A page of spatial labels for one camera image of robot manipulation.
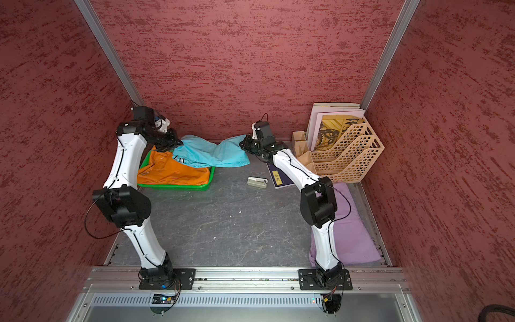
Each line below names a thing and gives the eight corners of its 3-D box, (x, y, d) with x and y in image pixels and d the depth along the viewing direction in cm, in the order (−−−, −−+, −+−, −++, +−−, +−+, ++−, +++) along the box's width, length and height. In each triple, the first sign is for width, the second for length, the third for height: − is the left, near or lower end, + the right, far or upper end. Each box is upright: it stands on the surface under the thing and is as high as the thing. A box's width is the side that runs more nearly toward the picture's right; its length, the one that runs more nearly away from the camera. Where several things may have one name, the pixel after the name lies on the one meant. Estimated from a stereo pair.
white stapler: (246, 185, 104) (246, 182, 101) (248, 178, 106) (248, 176, 104) (266, 188, 102) (266, 186, 100) (268, 181, 105) (268, 179, 103)
